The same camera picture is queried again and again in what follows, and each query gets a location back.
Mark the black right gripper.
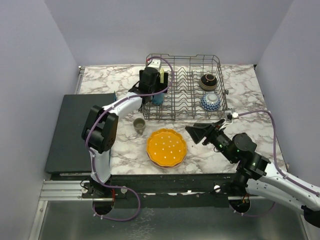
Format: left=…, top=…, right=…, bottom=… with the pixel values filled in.
left=185, top=118, right=236, bottom=163

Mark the pale yellow mug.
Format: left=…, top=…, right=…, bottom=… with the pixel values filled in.
left=159, top=68, right=168, bottom=85

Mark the blue mug white inside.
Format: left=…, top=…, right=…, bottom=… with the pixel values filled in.
left=151, top=93, right=165, bottom=106

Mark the orange polka dot plate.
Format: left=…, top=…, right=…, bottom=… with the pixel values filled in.
left=146, top=128, right=188, bottom=166

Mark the orange blue patterned bowl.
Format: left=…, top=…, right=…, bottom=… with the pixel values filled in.
left=200, top=92, right=221, bottom=112

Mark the grey wire dish rack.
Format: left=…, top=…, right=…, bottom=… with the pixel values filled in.
left=141, top=53, right=229, bottom=121

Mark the small grey cup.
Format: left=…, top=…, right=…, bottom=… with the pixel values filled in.
left=133, top=117, right=146, bottom=134

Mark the dark brown bowl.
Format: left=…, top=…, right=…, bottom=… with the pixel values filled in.
left=199, top=73, right=218, bottom=92

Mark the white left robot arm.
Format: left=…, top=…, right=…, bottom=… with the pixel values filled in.
left=81, top=67, right=172, bottom=198

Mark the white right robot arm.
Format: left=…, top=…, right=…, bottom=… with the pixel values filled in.
left=185, top=120, right=320, bottom=227

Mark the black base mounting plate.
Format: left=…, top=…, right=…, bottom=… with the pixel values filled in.
left=82, top=173, right=246, bottom=209

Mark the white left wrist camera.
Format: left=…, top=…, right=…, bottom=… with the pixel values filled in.
left=147, top=59, right=162, bottom=71

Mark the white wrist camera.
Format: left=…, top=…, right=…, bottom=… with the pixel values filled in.
left=224, top=110, right=239, bottom=123
left=147, top=59, right=162, bottom=71

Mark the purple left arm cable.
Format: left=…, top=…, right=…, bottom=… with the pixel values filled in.
left=84, top=56, right=175, bottom=222

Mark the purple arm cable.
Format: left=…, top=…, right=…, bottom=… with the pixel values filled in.
left=232, top=109, right=320, bottom=218
left=84, top=56, right=175, bottom=222

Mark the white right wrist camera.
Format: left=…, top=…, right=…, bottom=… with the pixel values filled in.
left=224, top=110, right=239, bottom=123

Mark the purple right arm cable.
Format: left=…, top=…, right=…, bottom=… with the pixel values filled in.
left=232, top=109, right=320, bottom=218

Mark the dark network switch box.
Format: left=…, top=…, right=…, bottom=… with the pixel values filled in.
left=44, top=93, right=117, bottom=174

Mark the aluminium rail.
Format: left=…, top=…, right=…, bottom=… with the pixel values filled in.
left=39, top=176, right=305, bottom=202

